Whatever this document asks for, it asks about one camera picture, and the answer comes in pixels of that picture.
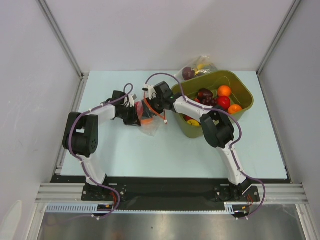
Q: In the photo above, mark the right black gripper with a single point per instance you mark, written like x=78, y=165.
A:
x=147, y=105

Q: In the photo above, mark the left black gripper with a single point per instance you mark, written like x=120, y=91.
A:
x=134, y=120

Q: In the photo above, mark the small orange fake tangerine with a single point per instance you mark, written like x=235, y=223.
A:
x=146, y=121

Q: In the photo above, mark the clear zip bag orange seal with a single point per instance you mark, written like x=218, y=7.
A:
x=152, y=128

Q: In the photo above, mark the dark purple fake grapes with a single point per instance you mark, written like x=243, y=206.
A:
x=209, y=101

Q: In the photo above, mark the red fake apple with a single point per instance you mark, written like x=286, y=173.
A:
x=224, y=102
x=139, y=109

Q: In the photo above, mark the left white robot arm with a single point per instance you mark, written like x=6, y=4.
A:
x=81, y=139

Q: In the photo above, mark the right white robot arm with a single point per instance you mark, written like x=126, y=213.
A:
x=216, y=126

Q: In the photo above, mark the dark purple fake plum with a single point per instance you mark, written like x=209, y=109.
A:
x=188, y=73

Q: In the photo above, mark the yellow fake apple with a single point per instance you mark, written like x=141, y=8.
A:
x=193, y=122

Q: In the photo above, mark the fake netted melon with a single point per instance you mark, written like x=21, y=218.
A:
x=209, y=68

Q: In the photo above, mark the orange fake fruit far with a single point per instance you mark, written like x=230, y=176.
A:
x=224, y=91

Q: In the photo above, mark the orange fake fruit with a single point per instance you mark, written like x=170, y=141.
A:
x=234, y=108
x=224, y=91

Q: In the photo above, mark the orange fake fruit near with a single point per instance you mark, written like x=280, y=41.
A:
x=234, y=108

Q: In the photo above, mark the olive green plastic bin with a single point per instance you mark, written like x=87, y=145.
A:
x=240, y=94

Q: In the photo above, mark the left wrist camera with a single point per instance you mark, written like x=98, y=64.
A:
x=130, y=100

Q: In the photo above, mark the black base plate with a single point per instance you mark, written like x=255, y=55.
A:
x=175, y=193

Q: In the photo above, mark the white slotted cable duct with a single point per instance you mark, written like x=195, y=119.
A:
x=104, y=208

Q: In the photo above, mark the aluminium frame rail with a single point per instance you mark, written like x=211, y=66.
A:
x=59, y=193

